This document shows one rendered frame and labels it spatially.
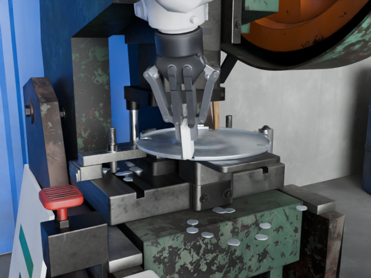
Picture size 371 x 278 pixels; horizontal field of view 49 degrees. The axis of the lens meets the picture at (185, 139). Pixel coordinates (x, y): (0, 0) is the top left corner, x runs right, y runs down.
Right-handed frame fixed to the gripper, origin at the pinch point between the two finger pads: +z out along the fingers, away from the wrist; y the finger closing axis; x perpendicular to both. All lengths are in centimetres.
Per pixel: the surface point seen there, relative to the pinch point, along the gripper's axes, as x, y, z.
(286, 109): 189, 22, 90
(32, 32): 101, -93, 10
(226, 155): 2.8, 6.6, 5.1
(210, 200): 4.3, 2.7, 17.6
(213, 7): 27.9, 1.3, -16.5
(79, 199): -17.7, -13.4, 0.9
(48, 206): -20.4, -17.0, 0.2
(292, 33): 47, 19, -5
